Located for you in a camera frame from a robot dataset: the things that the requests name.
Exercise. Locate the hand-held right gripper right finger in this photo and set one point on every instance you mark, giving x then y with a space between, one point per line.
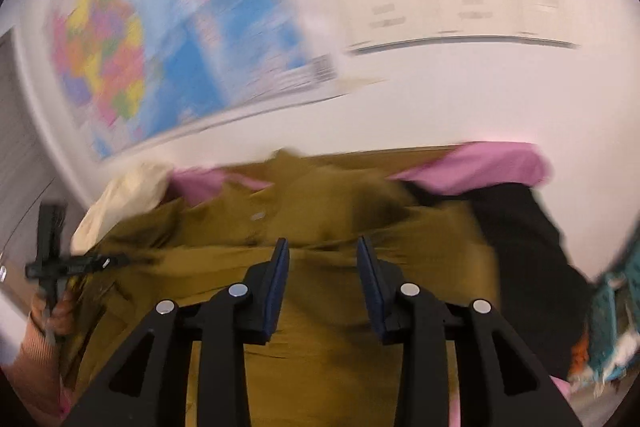
372 297

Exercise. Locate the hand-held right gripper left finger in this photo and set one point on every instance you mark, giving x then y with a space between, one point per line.
275 292

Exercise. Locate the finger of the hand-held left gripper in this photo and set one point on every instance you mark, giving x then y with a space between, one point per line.
95 262

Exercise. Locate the olive brown garment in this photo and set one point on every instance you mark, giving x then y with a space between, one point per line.
325 207

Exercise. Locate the person's left hand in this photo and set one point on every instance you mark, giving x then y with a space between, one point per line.
65 312

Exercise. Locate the cream crumpled cloth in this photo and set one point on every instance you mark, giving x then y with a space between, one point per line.
130 192

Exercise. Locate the grey door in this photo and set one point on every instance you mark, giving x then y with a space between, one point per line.
20 157

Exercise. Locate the black garment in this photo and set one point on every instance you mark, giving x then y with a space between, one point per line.
525 257

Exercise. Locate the colourful wall map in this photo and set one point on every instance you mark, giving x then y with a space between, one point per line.
210 7

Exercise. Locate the white wall switch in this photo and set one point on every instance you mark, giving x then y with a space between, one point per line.
545 2

